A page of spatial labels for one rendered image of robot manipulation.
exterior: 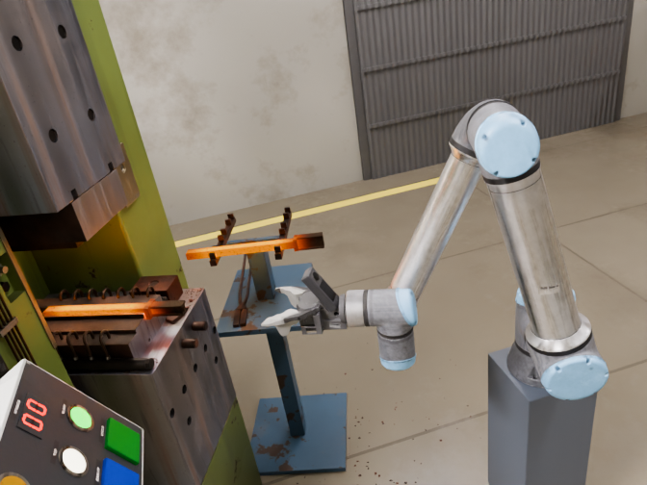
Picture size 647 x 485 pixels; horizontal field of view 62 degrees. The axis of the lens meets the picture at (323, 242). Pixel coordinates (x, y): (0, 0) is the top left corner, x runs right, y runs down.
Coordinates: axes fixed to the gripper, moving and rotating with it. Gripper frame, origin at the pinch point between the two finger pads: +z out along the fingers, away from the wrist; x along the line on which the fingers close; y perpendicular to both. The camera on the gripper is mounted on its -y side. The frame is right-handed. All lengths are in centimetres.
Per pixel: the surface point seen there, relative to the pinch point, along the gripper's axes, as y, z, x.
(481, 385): 100, -60, 75
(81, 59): -62, 33, 8
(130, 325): 1.0, 35.2, -6.2
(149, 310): -0.4, 31.5, -1.7
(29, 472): -15, 18, -62
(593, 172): 100, -165, 302
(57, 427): -12, 21, -51
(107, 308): -0.8, 44.1, -0.8
